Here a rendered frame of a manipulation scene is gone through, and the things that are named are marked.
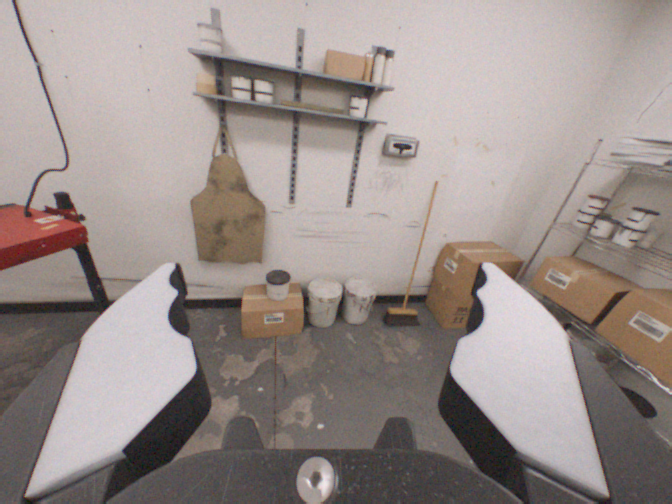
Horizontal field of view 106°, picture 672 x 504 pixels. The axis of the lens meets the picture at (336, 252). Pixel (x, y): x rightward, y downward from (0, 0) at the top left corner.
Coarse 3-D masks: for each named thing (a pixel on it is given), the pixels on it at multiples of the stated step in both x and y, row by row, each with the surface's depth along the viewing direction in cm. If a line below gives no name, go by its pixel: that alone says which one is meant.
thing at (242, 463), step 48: (240, 432) 5; (384, 432) 5; (144, 480) 4; (192, 480) 4; (240, 480) 4; (288, 480) 4; (336, 480) 4; (384, 480) 4; (432, 480) 4; (480, 480) 4
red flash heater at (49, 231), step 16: (16, 208) 129; (32, 208) 132; (48, 208) 133; (0, 224) 114; (16, 224) 116; (32, 224) 118; (48, 224) 120; (64, 224) 122; (80, 224) 124; (0, 240) 104; (16, 240) 105; (32, 240) 107; (48, 240) 112; (64, 240) 118; (80, 240) 124; (0, 256) 100; (16, 256) 104; (32, 256) 109
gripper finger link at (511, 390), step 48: (480, 288) 9; (480, 336) 7; (528, 336) 7; (480, 384) 6; (528, 384) 6; (576, 384) 6; (480, 432) 5; (528, 432) 5; (576, 432) 5; (576, 480) 4
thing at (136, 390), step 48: (144, 288) 9; (96, 336) 7; (144, 336) 7; (96, 384) 6; (144, 384) 6; (192, 384) 6; (48, 432) 5; (96, 432) 5; (144, 432) 5; (192, 432) 6; (48, 480) 4
